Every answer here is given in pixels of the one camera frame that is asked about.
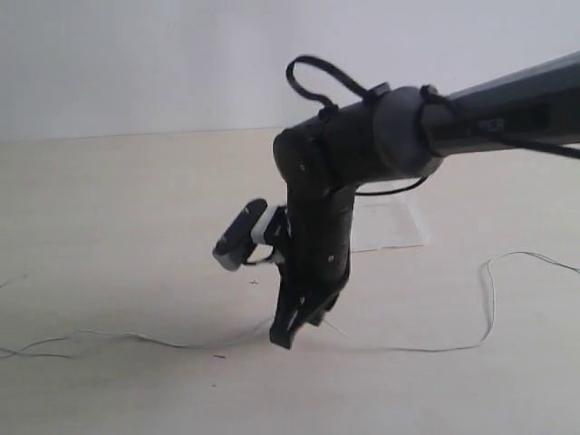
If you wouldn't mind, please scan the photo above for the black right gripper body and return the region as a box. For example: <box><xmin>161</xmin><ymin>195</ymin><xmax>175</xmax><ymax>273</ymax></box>
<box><xmin>273</xmin><ymin>126</ymin><xmax>354</xmax><ymax>290</ymax></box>

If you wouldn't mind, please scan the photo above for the white earphone cable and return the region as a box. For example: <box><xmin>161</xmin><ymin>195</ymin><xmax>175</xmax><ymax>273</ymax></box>
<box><xmin>0</xmin><ymin>251</ymin><xmax>580</xmax><ymax>359</ymax></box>

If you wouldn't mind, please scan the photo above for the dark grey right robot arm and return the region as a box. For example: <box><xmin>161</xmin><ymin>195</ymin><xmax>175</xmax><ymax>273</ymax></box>
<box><xmin>269</xmin><ymin>53</ymin><xmax>579</xmax><ymax>348</ymax></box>

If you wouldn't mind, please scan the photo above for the clear plastic open case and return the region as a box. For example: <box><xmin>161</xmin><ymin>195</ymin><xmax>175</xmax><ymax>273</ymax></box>
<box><xmin>351</xmin><ymin>194</ymin><xmax>430</xmax><ymax>252</ymax></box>

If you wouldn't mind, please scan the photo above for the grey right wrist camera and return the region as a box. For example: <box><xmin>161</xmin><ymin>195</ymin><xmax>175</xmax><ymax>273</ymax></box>
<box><xmin>212</xmin><ymin>198</ymin><xmax>288</xmax><ymax>272</ymax></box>

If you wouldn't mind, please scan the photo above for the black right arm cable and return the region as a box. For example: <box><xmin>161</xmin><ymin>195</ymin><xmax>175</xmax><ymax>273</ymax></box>
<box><xmin>285</xmin><ymin>54</ymin><xmax>580</xmax><ymax>197</ymax></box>

